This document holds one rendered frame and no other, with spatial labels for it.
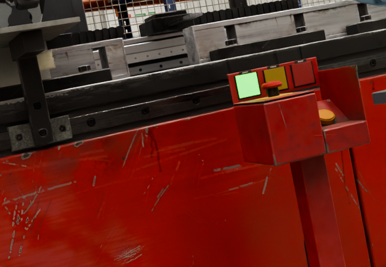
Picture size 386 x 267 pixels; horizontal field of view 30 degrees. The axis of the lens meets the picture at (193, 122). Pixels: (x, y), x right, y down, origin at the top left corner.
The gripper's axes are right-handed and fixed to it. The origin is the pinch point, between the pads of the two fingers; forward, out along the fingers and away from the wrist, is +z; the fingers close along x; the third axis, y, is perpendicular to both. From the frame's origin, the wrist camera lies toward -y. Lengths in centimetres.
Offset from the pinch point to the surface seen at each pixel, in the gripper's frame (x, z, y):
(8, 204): 10.2, 21.1, -26.7
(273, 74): -44, -2, -30
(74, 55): -11.8, 8.0, 0.3
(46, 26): -1.2, -11.5, -16.0
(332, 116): -49, 0, -44
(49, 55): -6.2, 7.3, 0.6
